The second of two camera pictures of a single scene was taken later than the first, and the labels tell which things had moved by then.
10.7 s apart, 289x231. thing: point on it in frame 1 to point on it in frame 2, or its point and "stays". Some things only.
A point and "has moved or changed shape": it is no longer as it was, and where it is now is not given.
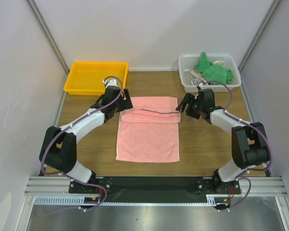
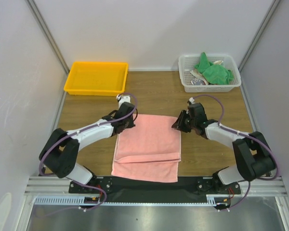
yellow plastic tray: (86, 78) stays
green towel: (214, 72) stays
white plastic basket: (187, 62) stays
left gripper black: (125, 104) to (131, 124)
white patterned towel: (199, 77) stays
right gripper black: (191, 107) to (183, 122)
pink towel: (149, 131) has moved or changed shape
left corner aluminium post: (43, 25) stays
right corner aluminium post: (258, 34) stays
